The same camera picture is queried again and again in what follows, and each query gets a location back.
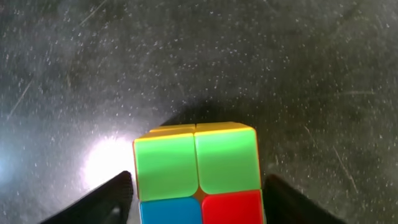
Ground many-coloured puzzle cube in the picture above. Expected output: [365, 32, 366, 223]
[132, 121, 265, 224]

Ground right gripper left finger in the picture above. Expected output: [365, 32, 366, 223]
[39, 170, 134, 224]

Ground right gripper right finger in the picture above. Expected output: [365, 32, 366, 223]
[262, 173, 348, 224]

